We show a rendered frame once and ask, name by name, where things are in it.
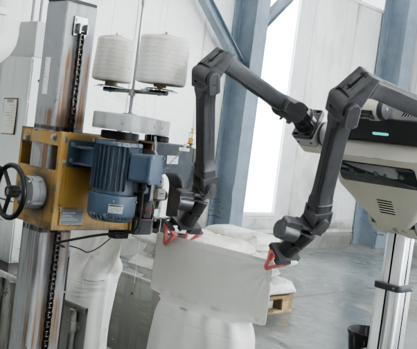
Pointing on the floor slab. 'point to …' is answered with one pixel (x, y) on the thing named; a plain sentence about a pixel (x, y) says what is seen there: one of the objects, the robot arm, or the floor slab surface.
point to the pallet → (280, 303)
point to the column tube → (21, 316)
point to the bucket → (358, 336)
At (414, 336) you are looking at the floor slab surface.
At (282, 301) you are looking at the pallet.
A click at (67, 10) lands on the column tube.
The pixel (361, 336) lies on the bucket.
